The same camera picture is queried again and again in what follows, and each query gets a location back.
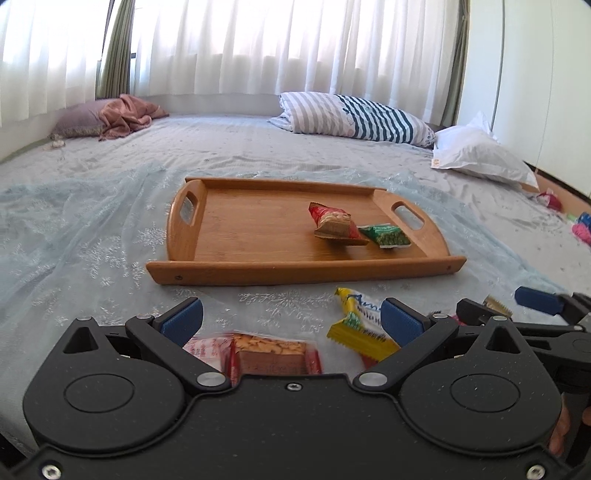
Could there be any red and white object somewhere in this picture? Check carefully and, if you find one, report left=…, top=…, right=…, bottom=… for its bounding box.
left=536, top=188, right=565, bottom=212

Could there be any green snack packet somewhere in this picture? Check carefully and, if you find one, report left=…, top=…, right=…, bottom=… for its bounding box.
left=359, top=224, right=411, bottom=250

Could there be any pink crumpled cloth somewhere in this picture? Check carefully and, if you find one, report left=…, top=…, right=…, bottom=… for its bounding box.
left=98, top=94, right=170, bottom=142

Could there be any person's right hand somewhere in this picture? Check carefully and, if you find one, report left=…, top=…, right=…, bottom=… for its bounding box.
left=549, top=406, right=575, bottom=457

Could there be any gold snack packet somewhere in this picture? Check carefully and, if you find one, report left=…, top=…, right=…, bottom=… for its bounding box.
left=482, top=296, right=514, bottom=319

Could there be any white sheer curtain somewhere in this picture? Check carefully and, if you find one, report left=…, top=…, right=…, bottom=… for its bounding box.
left=0, top=0, right=467, bottom=127

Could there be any pink and blue object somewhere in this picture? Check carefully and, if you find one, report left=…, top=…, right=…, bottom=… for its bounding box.
left=571, top=212, right=591, bottom=244

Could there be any wooden tray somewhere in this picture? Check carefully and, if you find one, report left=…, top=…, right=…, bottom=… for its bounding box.
left=146, top=176, right=467, bottom=287

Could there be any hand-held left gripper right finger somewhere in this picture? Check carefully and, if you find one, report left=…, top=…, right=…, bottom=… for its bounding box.
left=353, top=298, right=529, bottom=395

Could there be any red peanut snack packet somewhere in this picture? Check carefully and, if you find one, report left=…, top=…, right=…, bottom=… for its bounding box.
left=308, top=202, right=369, bottom=246

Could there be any light blue tulle cloth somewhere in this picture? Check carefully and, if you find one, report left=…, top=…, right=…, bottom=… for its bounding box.
left=0, top=164, right=591, bottom=361

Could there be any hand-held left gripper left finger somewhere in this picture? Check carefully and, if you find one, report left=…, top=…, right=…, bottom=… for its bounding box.
left=62, top=298, right=232, bottom=395

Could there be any red cracker packet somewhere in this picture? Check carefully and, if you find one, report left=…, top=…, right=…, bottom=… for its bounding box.
left=229, top=331, right=322, bottom=386

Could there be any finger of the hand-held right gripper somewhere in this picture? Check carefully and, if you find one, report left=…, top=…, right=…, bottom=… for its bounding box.
left=456, top=299, right=498, bottom=326
left=516, top=286, right=591, bottom=319

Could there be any striped pillow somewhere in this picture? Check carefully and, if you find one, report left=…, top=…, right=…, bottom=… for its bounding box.
left=268, top=91, right=437, bottom=148

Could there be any yellow snack packet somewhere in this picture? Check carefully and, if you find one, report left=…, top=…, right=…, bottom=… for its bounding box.
left=327, top=287, right=402, bottom=363

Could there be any white pillow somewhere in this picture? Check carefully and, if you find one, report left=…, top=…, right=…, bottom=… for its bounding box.
left=431, top=111, right=540, bottom=190

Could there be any white red-printed snack packet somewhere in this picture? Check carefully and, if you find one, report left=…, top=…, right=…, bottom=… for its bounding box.
left=183, top=335, right=234, bottom=374

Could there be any green curtain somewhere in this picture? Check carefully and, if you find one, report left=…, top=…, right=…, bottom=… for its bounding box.
left=95, top=0, right=136, bottom=100
left=442, top=0, right=471, bottom=127

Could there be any purple pillow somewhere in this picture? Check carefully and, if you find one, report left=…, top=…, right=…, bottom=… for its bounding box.
left=50, top=98, right=116, bottom=139

